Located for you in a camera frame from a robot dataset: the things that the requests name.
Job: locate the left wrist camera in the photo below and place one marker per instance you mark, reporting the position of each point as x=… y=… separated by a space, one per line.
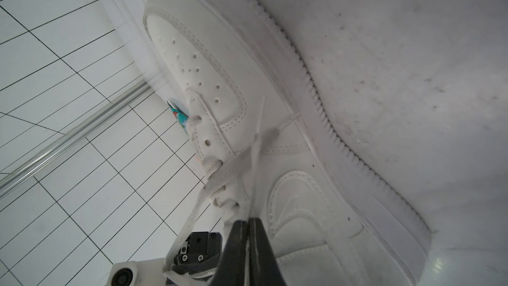
x=141 y=273

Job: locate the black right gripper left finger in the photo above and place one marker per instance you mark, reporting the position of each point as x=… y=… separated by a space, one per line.
x=232 y=265

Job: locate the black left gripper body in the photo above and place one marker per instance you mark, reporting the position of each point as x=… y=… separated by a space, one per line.
x=198 y=256

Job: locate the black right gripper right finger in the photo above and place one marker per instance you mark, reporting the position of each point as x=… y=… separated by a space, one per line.
x=264 y=269

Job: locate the green snack packet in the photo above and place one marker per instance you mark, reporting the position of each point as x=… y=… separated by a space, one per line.
x=180 y=117

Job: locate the white sneaker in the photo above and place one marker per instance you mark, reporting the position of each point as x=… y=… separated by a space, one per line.
x=268 y=150

